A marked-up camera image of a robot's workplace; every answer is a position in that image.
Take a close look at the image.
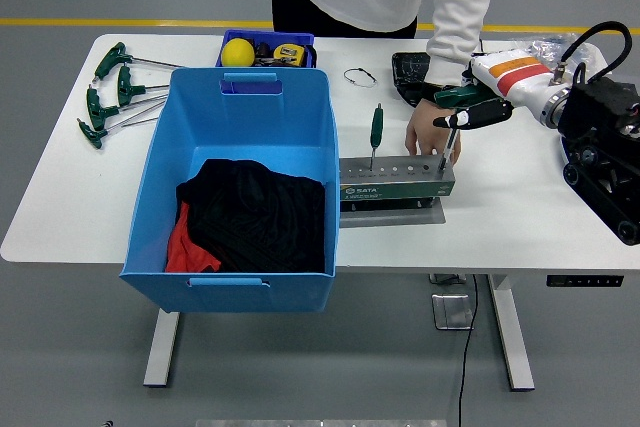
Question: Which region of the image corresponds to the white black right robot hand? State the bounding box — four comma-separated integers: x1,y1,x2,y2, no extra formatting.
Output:
432,46,557,131

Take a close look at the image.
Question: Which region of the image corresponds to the person's left hand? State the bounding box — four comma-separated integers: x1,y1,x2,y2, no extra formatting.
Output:
404,95,462,166

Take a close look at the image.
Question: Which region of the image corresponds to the small green T-handle hex key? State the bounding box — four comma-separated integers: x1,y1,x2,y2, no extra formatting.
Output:
368,102,385,172

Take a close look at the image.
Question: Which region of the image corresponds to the large green T-handle hex key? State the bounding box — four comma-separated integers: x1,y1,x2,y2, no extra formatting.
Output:
433,84,484,172

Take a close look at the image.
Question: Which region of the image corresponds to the green grey SATA tool rack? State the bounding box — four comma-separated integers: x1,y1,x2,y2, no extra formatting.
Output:
338,154,457,208

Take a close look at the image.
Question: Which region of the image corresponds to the clear plastic parts bag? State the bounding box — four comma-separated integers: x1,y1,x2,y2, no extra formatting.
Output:
512,32,602,79

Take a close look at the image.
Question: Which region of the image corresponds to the black plastic case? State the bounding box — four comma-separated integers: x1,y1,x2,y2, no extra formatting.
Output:
390,50,436,109

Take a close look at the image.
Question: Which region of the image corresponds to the white table leg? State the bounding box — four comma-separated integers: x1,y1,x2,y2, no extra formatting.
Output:
487,274,536,392
143,309,181,388

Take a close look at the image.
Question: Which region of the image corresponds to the yellow tape measure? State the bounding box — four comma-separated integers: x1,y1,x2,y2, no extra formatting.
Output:
272,43,306,68

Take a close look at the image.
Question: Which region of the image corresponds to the large blue plastic bin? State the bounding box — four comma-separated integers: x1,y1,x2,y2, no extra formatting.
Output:
118,66,342,314

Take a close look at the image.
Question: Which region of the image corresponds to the square metal floor plate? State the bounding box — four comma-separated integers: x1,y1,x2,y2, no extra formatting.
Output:
431,293,475,331

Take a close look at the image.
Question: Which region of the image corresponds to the black cloth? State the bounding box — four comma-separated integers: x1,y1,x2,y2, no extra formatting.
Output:
175,158,327,273

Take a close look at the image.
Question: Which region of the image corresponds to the small dark blue parts tray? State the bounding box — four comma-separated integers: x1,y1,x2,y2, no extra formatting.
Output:
215,29,317,70

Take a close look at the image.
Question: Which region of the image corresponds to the red cloth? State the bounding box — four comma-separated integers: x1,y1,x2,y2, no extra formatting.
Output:
164,201,222,273

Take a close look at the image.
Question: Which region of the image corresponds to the yellow ball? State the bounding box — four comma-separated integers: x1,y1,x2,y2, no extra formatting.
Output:
221,38,256,67

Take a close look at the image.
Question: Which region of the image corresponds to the black table control panel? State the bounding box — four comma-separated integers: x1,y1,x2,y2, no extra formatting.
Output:
545,274,625,288

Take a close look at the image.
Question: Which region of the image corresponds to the thin wire loop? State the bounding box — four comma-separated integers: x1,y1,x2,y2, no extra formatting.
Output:
343,67,378,89

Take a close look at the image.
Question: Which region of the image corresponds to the black floor cable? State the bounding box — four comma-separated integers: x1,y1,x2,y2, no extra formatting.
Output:
457,274,479,427

